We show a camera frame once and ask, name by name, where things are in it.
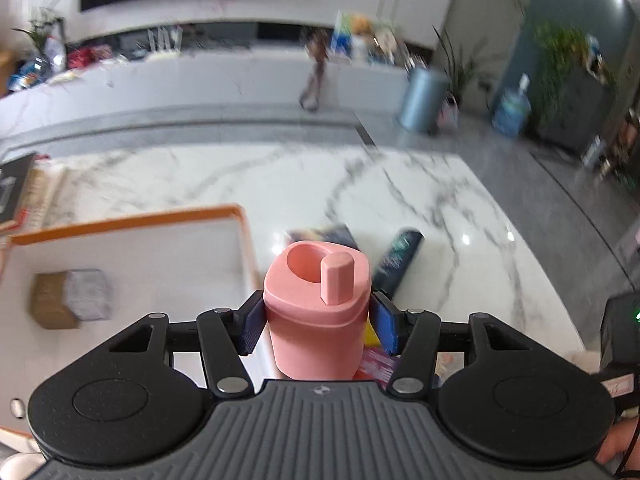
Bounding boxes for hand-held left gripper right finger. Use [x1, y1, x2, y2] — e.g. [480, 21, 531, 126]
[369, 291, 523, 400]

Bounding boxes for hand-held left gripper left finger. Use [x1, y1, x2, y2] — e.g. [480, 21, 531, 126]
[107, 290, 266, 400]

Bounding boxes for pink plastic cup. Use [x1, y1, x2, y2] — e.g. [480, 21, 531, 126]
[263, 241, 372, 381]

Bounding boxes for orange cardboard box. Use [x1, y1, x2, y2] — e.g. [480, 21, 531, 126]
[0, 203, 263, 461]

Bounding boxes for person's right hand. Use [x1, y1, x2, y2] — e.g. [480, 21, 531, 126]
[595, 417, 640, 466]

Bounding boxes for red yellow packet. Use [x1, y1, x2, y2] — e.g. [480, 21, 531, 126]
[352, 317, 402, 391]

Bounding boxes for dark cylindrical can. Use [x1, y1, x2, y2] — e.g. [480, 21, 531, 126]
[372, 229, 426, 298]

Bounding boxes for dark illustrated card box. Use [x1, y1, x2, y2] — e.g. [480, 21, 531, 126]
[285, 223, 368, 262]

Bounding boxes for small brown grey box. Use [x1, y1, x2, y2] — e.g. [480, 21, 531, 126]
[30, 268, 113, 330]

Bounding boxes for grey metal trash can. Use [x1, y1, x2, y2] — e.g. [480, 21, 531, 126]
[398, 67, 449, 133]

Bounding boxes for beige book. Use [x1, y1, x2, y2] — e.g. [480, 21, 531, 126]
[20, 165, 67, 226]

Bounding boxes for blue water jug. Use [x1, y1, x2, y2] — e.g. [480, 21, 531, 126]
[492, 74, 532, 137]

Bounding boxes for white marble television cabinet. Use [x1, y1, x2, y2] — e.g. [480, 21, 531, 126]
[0, 22, 436, 128]

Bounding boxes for tall leafy potted plant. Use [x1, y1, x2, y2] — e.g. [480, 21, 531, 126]
[432, 25, 485, 111]

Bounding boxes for large green plant on stand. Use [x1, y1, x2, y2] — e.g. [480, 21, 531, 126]
[531, 21, 617, 133]

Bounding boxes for colourful painting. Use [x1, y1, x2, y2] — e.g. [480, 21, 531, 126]
[330, 10, 377, 58]

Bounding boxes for white router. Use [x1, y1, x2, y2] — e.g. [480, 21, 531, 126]
[147, 24, 184, 56]

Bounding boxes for red gift box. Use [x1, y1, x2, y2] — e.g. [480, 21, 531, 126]
[67, 45, 115, 69]

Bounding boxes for blue snack bag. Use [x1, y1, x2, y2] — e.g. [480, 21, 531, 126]
[9, 57, 52, 92]

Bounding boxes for green plant in glass vase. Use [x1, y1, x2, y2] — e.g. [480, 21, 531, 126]
[14, 9, 68, 73]

